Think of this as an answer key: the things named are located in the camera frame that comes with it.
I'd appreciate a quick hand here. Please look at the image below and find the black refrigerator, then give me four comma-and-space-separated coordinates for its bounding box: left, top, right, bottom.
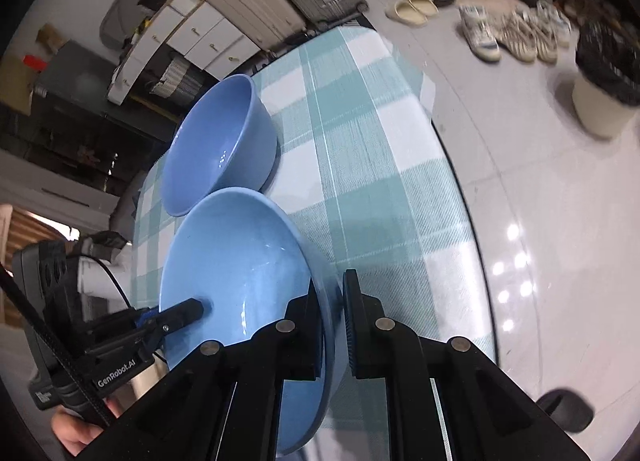
1, 41, 177, 197

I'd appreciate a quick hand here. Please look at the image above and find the person left hand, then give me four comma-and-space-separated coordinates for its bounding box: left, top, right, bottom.
51, 406, 103, 457

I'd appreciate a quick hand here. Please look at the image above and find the black cable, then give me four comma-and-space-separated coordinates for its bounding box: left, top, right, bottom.
0, 263, 116, 430

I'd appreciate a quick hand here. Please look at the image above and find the white bin black bag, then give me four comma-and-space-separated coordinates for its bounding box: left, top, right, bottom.
572, 20, 639, 140

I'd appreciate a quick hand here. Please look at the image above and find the woven laundry basket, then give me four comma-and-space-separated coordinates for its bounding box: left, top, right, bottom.
151, 56, 205, 105

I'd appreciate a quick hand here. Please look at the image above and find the teal checked tablecloth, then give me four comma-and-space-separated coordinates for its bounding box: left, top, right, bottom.
130, 28, 496, 460

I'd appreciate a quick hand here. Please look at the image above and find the white drawer desk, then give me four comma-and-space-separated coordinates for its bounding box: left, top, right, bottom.
107, 0, 259, 105

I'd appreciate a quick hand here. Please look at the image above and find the blue bowl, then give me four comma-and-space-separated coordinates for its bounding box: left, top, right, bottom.
160, 187, 348, 455
160, 74, 278, 218

